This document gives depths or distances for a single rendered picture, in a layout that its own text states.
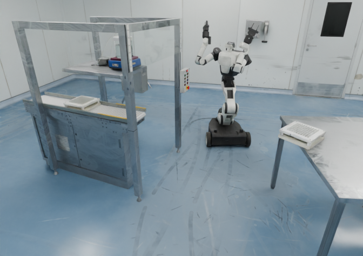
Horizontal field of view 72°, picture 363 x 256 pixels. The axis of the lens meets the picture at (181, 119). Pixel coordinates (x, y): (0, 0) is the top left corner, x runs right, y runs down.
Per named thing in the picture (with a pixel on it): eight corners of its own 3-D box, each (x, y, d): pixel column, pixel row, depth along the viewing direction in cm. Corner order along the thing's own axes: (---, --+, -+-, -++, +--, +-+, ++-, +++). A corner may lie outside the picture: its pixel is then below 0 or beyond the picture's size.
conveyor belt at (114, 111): (146, 116, 241) (145, 112, 239) (131, 127, 220) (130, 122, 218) (44, 99, 289) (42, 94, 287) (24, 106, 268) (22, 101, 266)
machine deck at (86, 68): (147, 69, 226) (146, 65, 224) (122, 80, 194) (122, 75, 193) (92, 64, 248) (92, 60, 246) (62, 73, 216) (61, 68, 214)
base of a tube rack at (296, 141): (324, 139, 191) (324, 136, 190) (309, 149, 177) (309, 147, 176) (294, 128, 208) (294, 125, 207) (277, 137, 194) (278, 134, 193)
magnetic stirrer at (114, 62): (142, 66, 223) (141, 55, 219) (128, 71, 205) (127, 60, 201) (123, 64, 230) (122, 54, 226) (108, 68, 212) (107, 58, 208)
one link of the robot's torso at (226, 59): (226, 71, 353) (228, 45, 338) (247, 75, 331) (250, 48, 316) (213, 75, 334) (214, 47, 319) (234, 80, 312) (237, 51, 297)
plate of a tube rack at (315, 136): (325, 133, 189) (326, 130, 188) (310, 143, 174) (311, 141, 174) (295, 122, 206) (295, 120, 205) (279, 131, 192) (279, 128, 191)
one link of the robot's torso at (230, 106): (223, 115, 324) (220, 85, 343) (236, 115, 324) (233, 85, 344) (224, 109, 310) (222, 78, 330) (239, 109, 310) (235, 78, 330)
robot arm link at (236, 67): (236, 52, 283) (230, 68, 283) (245, 54, 279) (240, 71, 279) (237, 55, 293) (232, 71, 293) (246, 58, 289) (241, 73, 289)
